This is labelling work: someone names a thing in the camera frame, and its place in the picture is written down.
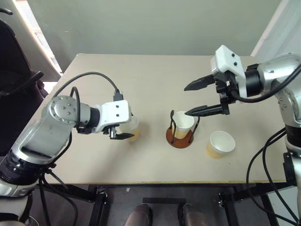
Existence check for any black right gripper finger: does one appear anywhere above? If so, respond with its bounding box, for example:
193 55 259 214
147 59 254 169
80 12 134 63
183 74 216 92
184 105 223 117

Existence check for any black flat floor plate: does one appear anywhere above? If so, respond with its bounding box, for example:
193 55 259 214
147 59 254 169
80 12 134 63
143 197 187 206

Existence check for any wire cup holder brown base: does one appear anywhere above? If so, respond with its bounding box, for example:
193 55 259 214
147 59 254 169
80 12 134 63
166 110 201 149

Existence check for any dark brown rounded shape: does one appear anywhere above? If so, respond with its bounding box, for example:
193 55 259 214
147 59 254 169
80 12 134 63
124 203 154 226
178 203 209 226

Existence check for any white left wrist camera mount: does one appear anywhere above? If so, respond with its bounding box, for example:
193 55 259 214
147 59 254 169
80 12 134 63
95 99 132 133

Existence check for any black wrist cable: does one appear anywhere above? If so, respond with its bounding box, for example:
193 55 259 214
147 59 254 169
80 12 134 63
52 71 124 102
225 67 301 103

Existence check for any black body cable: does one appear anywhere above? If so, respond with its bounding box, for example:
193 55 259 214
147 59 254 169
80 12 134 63
246 128 301 226
37 164 79 226
261 135 301 226

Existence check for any white window blind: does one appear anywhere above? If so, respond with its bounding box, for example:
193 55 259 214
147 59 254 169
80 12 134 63
11 0 64 74

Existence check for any white curtain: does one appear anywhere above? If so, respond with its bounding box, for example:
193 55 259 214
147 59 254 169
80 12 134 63
250 0 301 62

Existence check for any black metal table frame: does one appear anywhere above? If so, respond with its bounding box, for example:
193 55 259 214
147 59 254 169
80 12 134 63
43 182 301 226

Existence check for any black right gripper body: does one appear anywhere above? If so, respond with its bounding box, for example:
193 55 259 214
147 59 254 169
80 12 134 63
212 70 237 116

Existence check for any black right body cable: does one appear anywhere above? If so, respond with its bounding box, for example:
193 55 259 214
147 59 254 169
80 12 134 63
246 128 301 226
261 135 301 226

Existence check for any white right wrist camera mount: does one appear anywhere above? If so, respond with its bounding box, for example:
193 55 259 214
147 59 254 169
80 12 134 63
210 44 248 98

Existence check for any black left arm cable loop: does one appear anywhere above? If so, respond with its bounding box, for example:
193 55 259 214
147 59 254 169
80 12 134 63
70 86 82 129

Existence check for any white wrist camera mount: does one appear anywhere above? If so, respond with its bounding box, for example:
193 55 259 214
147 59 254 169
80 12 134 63
210 44 248 98
95 99 132 133

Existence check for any tan paper cup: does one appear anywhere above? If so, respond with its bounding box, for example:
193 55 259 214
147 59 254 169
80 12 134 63
173 111 196 139
206 130 236 160

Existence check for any black office chair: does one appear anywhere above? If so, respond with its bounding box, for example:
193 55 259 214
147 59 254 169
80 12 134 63
0 8 49 156

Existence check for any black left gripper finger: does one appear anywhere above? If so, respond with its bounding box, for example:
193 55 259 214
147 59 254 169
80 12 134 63
111 132 135 140

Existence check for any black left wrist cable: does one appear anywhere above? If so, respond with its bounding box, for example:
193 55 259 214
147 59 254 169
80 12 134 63
52 71 124 102

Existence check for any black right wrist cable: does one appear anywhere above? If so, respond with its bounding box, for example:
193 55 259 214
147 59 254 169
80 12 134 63
225 67 301 103

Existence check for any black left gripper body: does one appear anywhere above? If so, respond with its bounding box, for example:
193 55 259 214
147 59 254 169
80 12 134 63
103 126 119 140

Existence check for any clear plastic cup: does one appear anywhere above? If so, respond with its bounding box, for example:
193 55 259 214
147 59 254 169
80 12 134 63
119 113 141 142

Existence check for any black left body cable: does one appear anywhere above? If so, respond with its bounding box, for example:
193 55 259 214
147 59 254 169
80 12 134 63
37 164 79 226

